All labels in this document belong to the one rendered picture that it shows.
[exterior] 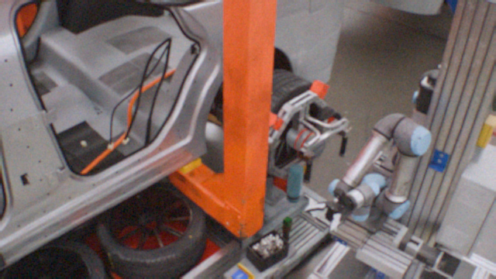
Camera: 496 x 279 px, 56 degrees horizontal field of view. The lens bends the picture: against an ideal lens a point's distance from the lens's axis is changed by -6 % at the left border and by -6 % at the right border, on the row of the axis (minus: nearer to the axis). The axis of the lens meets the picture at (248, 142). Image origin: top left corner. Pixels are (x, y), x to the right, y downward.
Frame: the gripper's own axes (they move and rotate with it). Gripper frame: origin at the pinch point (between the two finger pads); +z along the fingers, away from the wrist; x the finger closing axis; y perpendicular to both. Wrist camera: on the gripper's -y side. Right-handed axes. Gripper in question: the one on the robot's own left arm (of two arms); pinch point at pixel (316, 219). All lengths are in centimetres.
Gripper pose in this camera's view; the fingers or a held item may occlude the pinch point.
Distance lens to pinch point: 198.5
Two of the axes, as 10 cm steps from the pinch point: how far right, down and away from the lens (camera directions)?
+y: 0.6, 8.4, 5.4
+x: -6.1, -4.0, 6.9
